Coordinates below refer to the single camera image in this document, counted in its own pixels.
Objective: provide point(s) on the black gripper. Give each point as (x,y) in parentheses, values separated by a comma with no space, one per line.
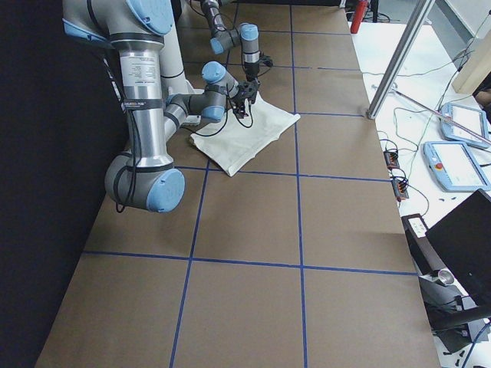
(252,70)
(240,100)

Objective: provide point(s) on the cream long-sleeve cat shirt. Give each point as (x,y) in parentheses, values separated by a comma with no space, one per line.
(232,144)

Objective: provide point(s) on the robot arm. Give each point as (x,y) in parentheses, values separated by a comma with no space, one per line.
(155,94)
(245,36)

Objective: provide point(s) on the red fire extinguisher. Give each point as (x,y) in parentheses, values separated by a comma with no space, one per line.
(358,16)

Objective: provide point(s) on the far black orange connector box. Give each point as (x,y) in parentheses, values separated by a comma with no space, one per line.
(391,159)

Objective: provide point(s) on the black orange connector box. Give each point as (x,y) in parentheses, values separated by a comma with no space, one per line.
(400,189)
(391,159)

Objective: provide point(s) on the near black orange connector box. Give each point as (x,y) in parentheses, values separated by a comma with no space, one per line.
(400,189)

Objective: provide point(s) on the near blue teach pendant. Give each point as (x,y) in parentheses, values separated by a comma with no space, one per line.
(454,167)

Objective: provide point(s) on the blue teach pendant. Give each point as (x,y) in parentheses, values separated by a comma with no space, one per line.
(471,118)
(454,167)

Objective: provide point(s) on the far blue teach pendant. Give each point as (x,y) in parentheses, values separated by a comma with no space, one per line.
(471,118)

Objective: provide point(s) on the black box with white label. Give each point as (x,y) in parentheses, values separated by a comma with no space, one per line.
(426,258)

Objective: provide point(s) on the black laptop computer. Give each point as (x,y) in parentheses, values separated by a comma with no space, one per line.
(462,241)

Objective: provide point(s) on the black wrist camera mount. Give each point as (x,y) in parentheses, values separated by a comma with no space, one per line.
(266,60)

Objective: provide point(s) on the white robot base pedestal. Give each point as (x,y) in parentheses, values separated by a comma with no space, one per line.
(172,75)

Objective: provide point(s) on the aluminium frame post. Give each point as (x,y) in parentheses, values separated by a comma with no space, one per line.
(411,31)

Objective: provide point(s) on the black camera stand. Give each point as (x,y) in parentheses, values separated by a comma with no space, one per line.
(454,317)

